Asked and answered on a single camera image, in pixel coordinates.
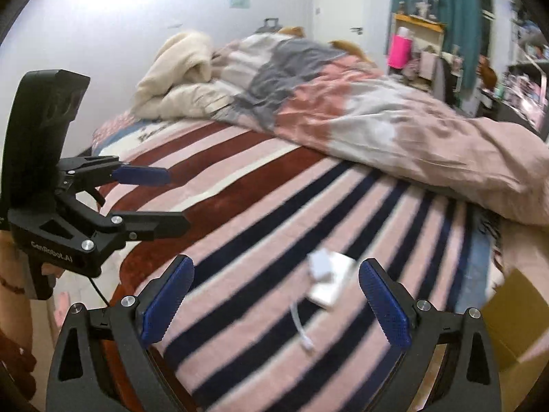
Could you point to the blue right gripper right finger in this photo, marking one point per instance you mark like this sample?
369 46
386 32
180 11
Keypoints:
390 301

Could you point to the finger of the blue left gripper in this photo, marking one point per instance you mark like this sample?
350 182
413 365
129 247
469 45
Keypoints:
141 176

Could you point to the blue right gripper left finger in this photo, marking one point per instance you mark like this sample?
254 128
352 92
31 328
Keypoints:
161 297

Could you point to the white power bank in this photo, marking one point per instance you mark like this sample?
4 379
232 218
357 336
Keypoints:
328 271

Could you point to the brown cardboard box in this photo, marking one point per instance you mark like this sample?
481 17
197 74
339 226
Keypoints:
516 318

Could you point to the person left hand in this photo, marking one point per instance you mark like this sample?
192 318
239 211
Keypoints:
17 321

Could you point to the cream fluffy blanket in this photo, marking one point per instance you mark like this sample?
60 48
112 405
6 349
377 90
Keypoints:
180 81

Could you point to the striped pink fleece blanket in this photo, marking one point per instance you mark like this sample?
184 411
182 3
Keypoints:
246 337

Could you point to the patchwork pink grey duvet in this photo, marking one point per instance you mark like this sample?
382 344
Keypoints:
331 101

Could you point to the pink bag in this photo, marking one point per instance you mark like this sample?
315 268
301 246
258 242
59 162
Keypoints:
400 48

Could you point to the white door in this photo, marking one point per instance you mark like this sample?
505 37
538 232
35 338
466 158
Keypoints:
338 20

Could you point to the yellow wooden shelf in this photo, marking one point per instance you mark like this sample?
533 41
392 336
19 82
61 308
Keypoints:
424 34

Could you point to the teal curtain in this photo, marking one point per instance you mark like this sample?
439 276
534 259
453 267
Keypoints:
462 20

